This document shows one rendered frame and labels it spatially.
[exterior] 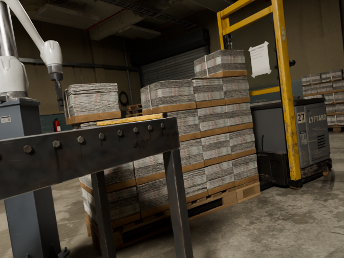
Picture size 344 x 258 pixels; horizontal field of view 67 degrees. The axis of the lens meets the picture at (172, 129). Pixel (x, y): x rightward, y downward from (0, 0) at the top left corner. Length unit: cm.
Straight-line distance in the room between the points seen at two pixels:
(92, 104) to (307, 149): 199
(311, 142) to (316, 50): 553
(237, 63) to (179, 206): 162
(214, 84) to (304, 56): 618
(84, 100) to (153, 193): 78
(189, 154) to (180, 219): 100
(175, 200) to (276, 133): 192
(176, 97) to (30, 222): 121
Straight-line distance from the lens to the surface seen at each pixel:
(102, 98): 171
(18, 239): 186
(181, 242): 107
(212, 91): 214
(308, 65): 816
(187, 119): 197
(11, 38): 206
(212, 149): 211
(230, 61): 232
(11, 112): 172
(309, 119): 281
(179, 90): 195
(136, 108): 844
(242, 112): 234
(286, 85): 250
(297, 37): 832
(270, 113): 280
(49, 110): 891
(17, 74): 177
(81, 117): 166
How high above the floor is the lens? 81
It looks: 3 degrees down
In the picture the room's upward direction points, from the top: 7 degrees counter-clockwise
